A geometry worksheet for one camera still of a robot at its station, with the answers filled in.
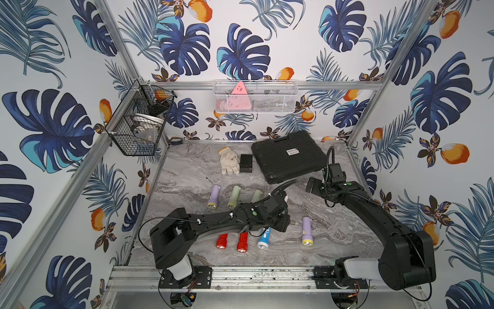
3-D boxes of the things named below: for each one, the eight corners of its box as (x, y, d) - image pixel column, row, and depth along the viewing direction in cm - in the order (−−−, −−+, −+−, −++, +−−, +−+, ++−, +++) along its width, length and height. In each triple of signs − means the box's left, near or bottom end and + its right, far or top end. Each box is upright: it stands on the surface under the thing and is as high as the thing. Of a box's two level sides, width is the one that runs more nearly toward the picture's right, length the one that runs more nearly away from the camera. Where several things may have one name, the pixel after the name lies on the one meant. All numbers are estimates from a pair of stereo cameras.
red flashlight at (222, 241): (217, 248, 84) (216, 246, 81) (218, 236, 87) (217, 233, 84) (226, 248, 84) (225, 246, 81) (227, 236, 87) (226, 234, 84)
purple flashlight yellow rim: (208, 208, 95) (207, 205, 93) (213, 187, 103) (212, 184, 101) (216, 209, 95) (215, 206, 93) (220, 188, 103) (220, 185, 100)
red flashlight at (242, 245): (237, 252, 83) (236, 250, 80) (237, 234, 87) (237, 232, 85) (247, 252, 83) (247, 250, 80) (247, 234, 87) (247, 232, 85)
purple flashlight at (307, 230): (302, 245, 84) (303, 243, 82) (301, 218, 92) (302, 215, 90) (311, 246, 84) (313, 244, 82) (309, 219, 92) (311, 217, 89)
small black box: (239, 172, 109) (239, 168, 106) (240, 158, 115) (240, 154, 113) (252, 172, 109) (252, 168, 106) (252, 158, 115) (252, 154, 113)
